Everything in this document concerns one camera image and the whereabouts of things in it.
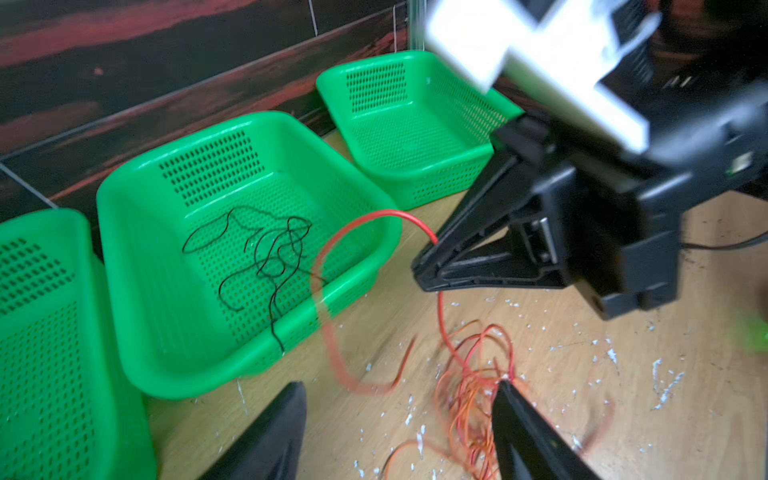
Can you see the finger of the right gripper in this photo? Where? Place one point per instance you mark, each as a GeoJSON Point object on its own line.
{"type": "Point", "coordinates": [493, 205]}
{"type": "Point", "coordinates": [516, 260]}

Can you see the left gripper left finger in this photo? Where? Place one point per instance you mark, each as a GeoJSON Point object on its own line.
{"type": "Point", "coordinates": [270, 447]}

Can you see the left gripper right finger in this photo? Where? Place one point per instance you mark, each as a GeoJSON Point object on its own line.
{"type": "Point", "coordinates": [527, 446]}

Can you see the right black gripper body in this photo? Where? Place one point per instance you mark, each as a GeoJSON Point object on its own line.
{"type": "Point", "coordinates": [618, 226]}

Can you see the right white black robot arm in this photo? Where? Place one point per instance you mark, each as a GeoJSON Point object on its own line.
{"type": "Point", "coordinates": [719, 97]}

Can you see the right green plastic basket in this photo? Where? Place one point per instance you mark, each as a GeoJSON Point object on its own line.
{"type": "Point", "coordinates": [412, 125]}

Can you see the green plastic basket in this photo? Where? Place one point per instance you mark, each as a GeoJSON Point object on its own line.
{"type": "Point", "coordinates": [412, 125]}
{"type": "Point", "coordinates": [67, 408]}
{"type": "Point", "coordinates": [214, 244]}

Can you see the middle green plastic basket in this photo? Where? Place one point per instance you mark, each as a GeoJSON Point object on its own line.
{"type": "Point", "coordinates": [214, 244]}

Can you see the left green plastic basket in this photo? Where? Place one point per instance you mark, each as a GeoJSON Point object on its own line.
{"type": "Point", "coordinates": [67, 408]}

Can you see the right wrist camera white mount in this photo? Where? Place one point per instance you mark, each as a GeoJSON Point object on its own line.
{"type": "Point", "coordinates": [558, 59]}

